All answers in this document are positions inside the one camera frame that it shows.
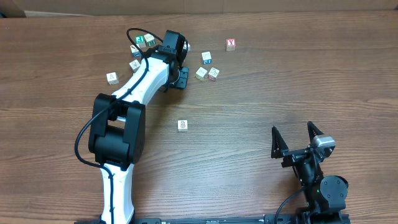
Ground wooden block red edge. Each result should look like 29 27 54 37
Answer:
208 67 220 82

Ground plain wooden tilted block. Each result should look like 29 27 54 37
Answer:
129 59 141 73

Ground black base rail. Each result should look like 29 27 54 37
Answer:
74 215 351 224

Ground red letter Y block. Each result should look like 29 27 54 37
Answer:
226 39 236 51

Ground wooden block yellow side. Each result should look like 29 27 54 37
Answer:
195 67 208 81

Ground cardboard panel at back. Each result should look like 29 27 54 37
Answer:
1 0 397 17

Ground green letter block left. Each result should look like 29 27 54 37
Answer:
135 35 146 48

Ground plain wooden block far left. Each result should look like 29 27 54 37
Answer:
106 72 119 85

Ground wooden block blue bottom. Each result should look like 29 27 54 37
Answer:
201 52 212 65

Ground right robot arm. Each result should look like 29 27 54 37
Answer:
271 121 350 223

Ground wooden block blue side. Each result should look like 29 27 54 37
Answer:
130 45 141 57

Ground pineapple picture wooden block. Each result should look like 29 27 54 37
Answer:
177 120 188 132

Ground wooden block green side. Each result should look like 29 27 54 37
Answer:
144 34 155 47

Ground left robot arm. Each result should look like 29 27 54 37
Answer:
88 30 189 223

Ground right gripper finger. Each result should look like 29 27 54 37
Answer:
271 126 289 159
307 121 323 145

